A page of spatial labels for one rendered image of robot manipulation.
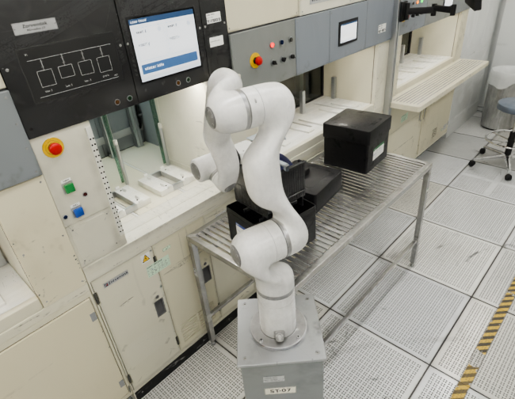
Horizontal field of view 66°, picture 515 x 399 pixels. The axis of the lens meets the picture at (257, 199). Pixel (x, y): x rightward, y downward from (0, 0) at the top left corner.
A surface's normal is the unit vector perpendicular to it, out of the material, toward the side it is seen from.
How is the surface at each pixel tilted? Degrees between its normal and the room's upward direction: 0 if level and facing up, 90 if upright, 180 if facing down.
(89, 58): 90
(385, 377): 0
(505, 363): 0
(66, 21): 90
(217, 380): 0
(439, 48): 90
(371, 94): 90
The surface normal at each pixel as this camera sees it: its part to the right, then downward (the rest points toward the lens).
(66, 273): 0.73, 0.31
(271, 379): 0.04, 0.52
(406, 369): -0.08, -0.85
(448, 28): -0.68, 0.43
